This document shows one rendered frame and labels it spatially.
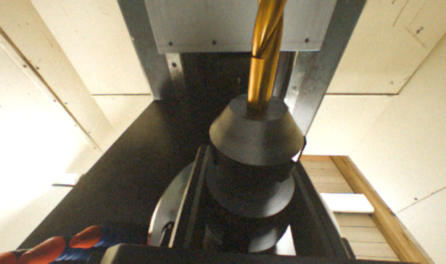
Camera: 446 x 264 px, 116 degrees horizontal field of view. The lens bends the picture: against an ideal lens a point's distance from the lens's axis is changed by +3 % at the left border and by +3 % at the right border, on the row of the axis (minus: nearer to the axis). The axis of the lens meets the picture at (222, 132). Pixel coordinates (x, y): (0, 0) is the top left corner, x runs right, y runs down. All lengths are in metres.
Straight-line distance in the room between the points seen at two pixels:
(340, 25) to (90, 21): 1.10
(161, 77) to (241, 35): 0.32
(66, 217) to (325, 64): 0.74
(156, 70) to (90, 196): 0.42
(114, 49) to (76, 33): 0.20
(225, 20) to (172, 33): 0.15
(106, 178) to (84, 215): 0.07
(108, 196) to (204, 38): 0.44
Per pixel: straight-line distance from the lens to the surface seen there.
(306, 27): 0.51
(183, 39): 0.50
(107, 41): 1.12
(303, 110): 0.67
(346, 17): 0.61
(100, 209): 0.35
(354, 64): 1.12
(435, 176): 1.28
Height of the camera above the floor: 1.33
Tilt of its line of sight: 40 degrees up
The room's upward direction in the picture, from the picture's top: 178 degrees clockwise
